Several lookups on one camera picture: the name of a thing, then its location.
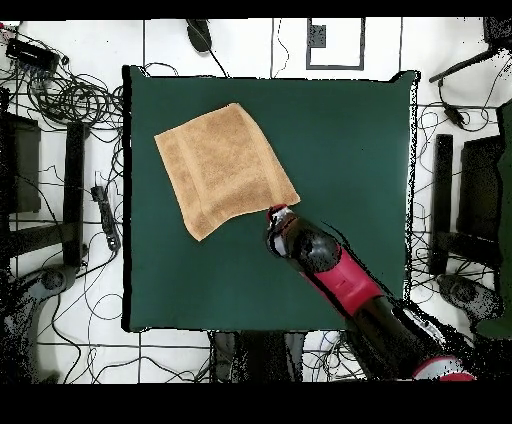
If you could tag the tan terry towel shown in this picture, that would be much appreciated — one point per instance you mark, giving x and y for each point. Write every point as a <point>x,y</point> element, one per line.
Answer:
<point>224,168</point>

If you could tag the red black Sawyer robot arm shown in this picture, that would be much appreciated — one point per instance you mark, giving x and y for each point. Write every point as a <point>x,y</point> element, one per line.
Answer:
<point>340,276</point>

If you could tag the dark green table cloth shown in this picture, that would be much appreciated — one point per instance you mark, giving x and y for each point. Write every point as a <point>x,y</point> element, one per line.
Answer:
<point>180,280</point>

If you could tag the black stand bar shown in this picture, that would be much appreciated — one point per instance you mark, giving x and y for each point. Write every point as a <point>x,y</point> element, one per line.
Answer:
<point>443,192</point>
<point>74,192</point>

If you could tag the black power strip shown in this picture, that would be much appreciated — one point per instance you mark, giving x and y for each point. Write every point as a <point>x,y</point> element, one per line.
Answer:
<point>107,218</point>

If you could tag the dark grey square plate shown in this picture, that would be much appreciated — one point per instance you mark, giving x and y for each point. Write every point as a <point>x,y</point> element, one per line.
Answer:
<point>316,36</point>

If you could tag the person's foot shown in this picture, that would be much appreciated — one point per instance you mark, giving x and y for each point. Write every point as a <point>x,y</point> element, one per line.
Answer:
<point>199,36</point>

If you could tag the black power adapter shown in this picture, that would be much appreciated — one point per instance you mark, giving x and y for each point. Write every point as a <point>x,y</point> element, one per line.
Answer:
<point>454,115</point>

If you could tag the dark panel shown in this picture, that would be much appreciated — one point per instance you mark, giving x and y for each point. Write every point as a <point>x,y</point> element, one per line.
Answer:
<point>478,188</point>
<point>26,168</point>

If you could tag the grey stand base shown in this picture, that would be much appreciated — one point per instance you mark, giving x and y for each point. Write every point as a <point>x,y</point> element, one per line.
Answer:
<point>468,292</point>
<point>52,280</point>

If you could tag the green cloth beside table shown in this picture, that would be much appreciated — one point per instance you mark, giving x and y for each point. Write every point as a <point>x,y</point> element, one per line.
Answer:
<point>507,200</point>

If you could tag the black tripod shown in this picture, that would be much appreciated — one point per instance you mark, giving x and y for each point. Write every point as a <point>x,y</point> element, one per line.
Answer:
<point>464,64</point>

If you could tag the black electronics box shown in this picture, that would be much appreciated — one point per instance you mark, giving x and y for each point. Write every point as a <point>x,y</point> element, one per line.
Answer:
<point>32,55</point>

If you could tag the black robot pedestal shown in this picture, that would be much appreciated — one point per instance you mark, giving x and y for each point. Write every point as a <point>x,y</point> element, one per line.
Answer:
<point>260,356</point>

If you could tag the grey square floor frame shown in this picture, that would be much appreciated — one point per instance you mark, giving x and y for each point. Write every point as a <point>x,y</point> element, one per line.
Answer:
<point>308,60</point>

